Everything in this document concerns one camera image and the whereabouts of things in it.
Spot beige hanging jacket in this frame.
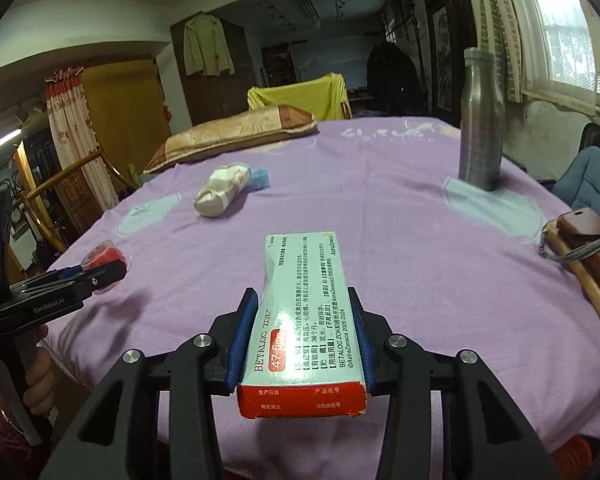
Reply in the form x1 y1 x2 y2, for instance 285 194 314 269
182 11 235 77

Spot person's left forearm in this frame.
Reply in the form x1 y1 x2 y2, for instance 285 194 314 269
0 395 38 463

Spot brown leather wallet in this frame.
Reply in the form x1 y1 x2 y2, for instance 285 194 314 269
539 206 600 348

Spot dark cabinet with picture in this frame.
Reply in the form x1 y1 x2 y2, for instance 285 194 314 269
422 0 478 126

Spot orange wooden door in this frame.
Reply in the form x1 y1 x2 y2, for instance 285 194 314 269
80 59 173 181

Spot brown satin pillow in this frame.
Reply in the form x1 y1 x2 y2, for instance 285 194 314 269
143 104 320 175

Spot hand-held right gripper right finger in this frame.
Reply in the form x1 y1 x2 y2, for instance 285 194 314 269
347 285 563 480

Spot yellow cloth covered chair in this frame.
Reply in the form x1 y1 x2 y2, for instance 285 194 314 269
246 72 352 123

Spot white pouch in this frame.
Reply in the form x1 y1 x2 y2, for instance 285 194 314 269
193 162 253 218

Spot red and white curtain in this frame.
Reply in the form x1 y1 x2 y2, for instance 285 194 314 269
45 67 118 211

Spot silver metal bottle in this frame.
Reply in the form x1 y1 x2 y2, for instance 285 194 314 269
457 46 506 192

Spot beige checked curtain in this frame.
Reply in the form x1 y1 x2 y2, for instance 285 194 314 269
467 0 526 93

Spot person's left hand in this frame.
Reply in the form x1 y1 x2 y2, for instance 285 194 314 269
0 324 58 411

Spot wooden rattan chair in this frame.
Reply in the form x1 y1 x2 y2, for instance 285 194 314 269
12 142 141 256

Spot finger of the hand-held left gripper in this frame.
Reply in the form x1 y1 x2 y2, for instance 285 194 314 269
10 266 97 292
77 259 128 302

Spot dark brown wardrobe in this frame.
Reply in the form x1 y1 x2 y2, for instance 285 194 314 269
170 12 253 133

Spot orange plastic basket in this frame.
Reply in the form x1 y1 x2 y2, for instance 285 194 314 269
550 435 593 476

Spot white medicine box red end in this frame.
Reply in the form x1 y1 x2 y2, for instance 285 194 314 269
236 231 369 420

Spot blue cushioned chair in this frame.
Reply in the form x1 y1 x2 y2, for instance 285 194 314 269
550 122 600 211

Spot window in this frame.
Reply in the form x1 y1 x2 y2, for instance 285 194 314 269
500 0 600 133

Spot dark hanging coat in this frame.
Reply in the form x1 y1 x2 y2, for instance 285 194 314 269
366 40 428 117

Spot purple blanket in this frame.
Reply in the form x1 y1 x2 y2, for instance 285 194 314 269
40 115 600 476

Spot clear plastic cup red contents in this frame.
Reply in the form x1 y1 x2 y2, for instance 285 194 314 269
80 240 131 292

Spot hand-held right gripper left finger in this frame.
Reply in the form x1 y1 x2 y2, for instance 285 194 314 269
39 287 260 480

